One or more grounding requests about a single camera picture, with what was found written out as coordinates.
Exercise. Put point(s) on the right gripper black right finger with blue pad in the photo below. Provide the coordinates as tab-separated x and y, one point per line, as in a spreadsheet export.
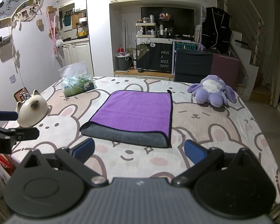
204	161

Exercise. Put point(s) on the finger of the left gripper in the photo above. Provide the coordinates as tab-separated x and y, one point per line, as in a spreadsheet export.
9	137
8	115

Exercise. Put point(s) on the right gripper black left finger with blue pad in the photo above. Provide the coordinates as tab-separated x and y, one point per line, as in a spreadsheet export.
73	160

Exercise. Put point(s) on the purple and grey towel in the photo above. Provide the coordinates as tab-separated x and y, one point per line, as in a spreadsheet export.
133	117

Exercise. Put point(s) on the brown tray with keys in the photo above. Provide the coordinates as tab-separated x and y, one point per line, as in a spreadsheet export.
21	95

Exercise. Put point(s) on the white ceramic cat figurine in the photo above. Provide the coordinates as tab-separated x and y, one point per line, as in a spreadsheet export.
31	111

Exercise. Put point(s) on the cartoon bunny tablecloth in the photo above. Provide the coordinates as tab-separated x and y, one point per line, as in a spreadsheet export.
229	129

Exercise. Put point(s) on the purple plush bunny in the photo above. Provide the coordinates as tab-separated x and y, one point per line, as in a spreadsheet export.
214	91

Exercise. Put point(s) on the tissue pack floral plastic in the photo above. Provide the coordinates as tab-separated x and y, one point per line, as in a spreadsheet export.
76	79

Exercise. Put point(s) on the black chair backrest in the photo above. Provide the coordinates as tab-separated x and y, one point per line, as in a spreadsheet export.
192	66

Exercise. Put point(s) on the maroon cushion panel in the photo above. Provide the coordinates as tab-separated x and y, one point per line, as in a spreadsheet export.
226	68

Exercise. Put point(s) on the white kitchen base cabinet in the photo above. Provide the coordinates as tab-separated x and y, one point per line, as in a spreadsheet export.
78	50

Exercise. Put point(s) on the wooden low drawer counter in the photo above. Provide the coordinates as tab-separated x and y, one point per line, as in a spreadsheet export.
145	75

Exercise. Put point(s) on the dark grey trash bin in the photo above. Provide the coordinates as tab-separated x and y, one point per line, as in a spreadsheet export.
123	61

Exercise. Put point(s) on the black cloth have nice day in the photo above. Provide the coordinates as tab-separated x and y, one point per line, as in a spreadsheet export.
154	57

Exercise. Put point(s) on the green prison sign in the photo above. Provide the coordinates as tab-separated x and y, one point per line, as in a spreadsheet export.
181	44

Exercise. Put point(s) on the black hanging garment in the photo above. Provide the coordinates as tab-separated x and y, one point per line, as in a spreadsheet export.
216	32

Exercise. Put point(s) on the staircase with railing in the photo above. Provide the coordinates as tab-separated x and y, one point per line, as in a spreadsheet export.
247	27

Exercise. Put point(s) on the cream two-tier shelf rack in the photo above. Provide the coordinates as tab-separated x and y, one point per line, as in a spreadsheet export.
146	30

